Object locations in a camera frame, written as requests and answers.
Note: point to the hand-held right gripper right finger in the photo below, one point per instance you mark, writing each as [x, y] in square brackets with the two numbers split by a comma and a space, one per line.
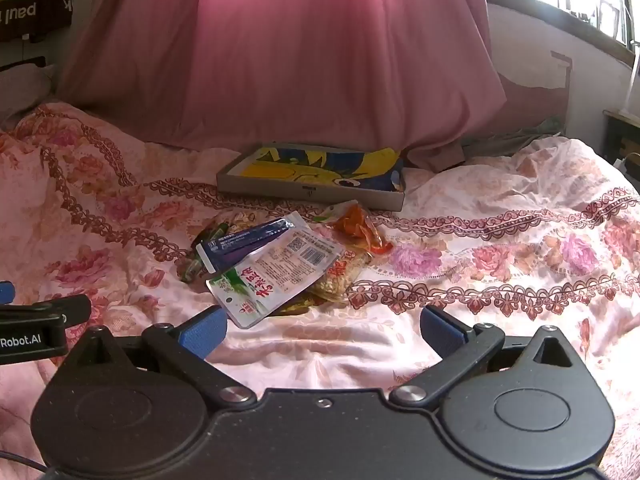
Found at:
[442, 332]

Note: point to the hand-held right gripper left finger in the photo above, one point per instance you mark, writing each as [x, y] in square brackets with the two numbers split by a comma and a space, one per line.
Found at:
[202, 332]

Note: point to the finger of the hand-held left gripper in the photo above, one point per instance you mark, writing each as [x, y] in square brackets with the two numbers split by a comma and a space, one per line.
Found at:
[6, 293]
[60, 308]

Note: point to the green sausage stick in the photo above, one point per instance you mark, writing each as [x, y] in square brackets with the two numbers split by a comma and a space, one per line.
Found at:
[191, 270]

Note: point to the white snack packet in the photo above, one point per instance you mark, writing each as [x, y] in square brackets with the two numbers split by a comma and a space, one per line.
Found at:
[270, 280]

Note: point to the dark blue snack packet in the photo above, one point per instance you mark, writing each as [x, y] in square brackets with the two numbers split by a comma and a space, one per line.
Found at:
[240, 245]

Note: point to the puffed rice snack packet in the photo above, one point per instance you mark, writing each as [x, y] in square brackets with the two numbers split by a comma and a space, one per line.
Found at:
[340, 272]

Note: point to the cardboard box with yellow print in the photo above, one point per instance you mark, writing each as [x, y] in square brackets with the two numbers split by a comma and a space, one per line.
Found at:
[300, 195]

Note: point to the pink floral blanket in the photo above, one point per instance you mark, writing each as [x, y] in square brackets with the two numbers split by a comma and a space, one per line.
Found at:
[500, 270]

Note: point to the dark brownish snack packet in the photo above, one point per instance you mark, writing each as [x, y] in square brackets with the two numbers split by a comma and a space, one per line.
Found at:
[305, 305]

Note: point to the orange snack packet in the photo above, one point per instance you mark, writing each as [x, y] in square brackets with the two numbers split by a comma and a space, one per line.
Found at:
[355, 225]

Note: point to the grey green cloth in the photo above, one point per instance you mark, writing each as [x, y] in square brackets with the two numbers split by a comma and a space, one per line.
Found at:
[500, 142]

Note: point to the grey pillow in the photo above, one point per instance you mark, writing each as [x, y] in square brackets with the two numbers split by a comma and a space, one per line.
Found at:
[20, 90]

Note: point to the dusty pink cloth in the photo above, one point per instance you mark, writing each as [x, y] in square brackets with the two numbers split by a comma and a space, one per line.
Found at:
[535, 105]

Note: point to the wooden cabinet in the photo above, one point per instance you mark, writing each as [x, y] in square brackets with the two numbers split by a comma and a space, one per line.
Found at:
[622, 140]

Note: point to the dark printed cloth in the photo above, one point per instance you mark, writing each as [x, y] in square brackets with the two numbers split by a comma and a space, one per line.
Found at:
[30, 15]

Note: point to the pink curtain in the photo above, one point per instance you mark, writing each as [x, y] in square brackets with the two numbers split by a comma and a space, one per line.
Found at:
[300, 50]

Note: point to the white stand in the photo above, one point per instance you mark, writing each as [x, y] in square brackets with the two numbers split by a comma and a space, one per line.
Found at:
[631, 85]

